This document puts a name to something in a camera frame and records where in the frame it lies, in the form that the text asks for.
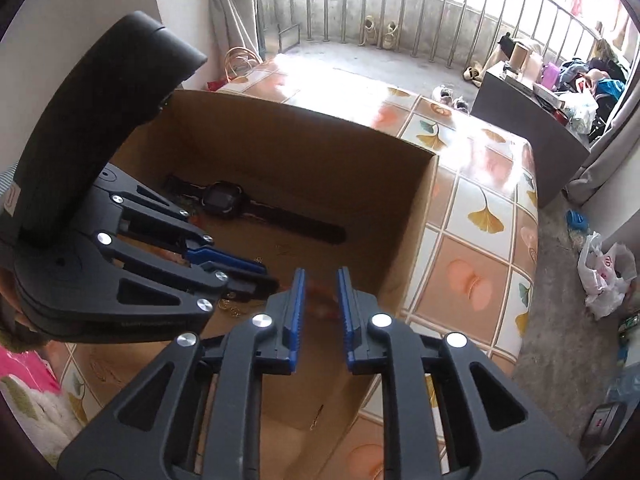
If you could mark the black wristwatch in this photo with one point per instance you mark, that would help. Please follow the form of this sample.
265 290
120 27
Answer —
225 199

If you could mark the pink floral blanket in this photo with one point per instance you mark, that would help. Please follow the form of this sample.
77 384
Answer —
30 400

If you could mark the tile-patterned tablecloth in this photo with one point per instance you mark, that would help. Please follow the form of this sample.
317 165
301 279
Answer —
475 260

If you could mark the beige box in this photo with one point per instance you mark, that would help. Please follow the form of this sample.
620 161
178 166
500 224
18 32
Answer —
520 55

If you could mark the brown cardboard box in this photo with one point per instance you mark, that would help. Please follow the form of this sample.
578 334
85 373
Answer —
325 160

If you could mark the green can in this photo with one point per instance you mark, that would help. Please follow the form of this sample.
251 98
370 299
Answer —
631 330

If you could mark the dark grey cabinet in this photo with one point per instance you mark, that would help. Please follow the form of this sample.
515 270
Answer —
525 135

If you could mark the white sneakers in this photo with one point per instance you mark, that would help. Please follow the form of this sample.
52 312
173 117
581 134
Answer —
450 100

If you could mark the white plastic bag on cabinet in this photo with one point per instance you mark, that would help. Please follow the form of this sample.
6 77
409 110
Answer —
582 112

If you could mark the metal balcony railing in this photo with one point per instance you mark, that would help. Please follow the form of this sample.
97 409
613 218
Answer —
425 10

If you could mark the black object on cabinet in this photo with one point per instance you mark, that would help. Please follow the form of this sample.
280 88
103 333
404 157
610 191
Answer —
506 45

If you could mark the large clear water bottle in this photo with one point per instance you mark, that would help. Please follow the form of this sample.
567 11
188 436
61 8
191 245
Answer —
625 392

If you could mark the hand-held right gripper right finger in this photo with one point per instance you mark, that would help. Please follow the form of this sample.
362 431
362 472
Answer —
345 307

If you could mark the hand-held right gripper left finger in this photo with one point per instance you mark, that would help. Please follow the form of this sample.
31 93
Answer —
297 307

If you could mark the small grey appliance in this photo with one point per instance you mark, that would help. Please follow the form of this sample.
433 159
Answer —
605 427

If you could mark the blue plastic object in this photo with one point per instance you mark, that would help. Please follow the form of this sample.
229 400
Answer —
576 220

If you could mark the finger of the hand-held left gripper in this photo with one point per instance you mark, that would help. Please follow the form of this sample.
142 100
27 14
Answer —
250 287
225 259

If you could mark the purple container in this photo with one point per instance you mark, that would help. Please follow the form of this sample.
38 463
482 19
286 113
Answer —
551 75

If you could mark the beige shoe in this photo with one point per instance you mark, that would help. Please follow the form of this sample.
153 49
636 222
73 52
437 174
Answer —
369 32
389 35

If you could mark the pile of clothes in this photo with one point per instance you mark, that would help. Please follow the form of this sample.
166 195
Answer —
595 77

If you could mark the tan shoes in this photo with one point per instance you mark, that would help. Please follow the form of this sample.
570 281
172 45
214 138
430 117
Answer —
472 72

